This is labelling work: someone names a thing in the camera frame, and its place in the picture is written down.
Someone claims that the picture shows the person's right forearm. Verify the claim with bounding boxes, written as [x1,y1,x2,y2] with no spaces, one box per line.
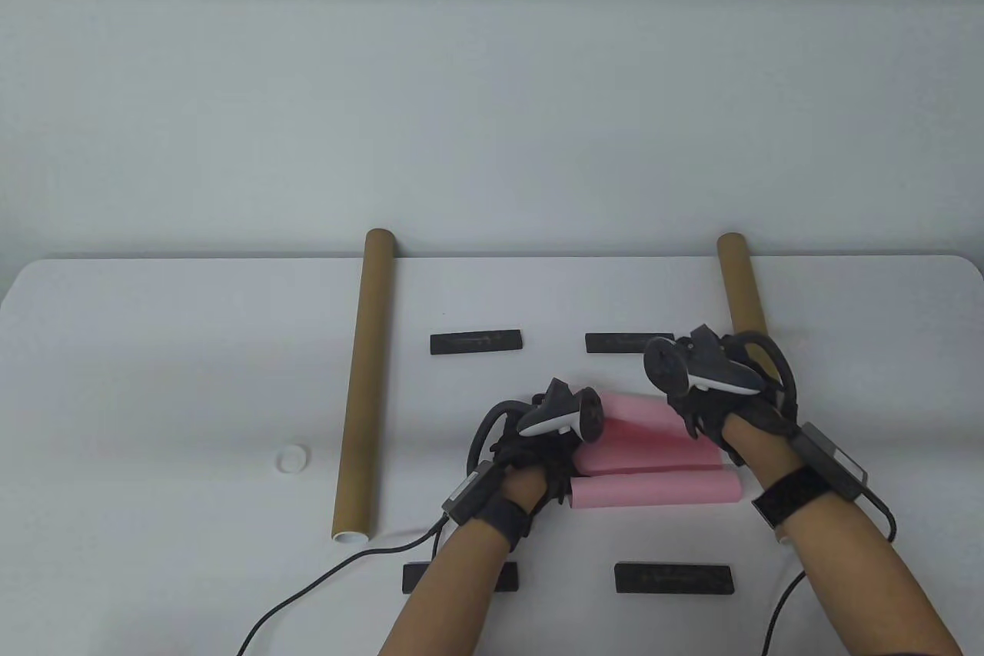
[723,414,966,656]

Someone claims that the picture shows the person's right hand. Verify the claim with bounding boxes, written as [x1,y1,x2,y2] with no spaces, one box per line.
[665,371,797,468]

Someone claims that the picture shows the pink paper sheet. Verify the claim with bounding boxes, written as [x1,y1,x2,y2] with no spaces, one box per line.
[570,392,743,511]

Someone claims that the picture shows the brown cardboard mailing tube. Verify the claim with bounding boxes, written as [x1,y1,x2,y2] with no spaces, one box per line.
[331,228,398,543]
[716,231,794,548]

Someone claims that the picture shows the grey hand tracker controller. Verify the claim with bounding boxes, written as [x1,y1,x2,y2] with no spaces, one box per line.
[469,378,605,474]
[643,325,799,428]

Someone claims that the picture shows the person's left forearm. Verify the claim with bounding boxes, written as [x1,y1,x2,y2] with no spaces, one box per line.
[377,468,548,656]

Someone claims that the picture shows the black bar paperweight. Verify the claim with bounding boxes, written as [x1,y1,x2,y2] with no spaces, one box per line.
[614,564,733,595]
[586,333,677,354]
[430,331,524,356]
[403,561,520,595]

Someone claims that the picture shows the person's left hand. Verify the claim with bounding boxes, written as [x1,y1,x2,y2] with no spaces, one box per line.
[492,425,579,512]

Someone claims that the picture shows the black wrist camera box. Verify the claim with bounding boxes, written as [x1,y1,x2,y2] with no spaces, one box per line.
[442,460,535,541]
[752,421,871,531]

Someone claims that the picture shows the black cable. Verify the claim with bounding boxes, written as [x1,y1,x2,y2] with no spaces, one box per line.
[761,483,897,656]
[234,514,451,656]

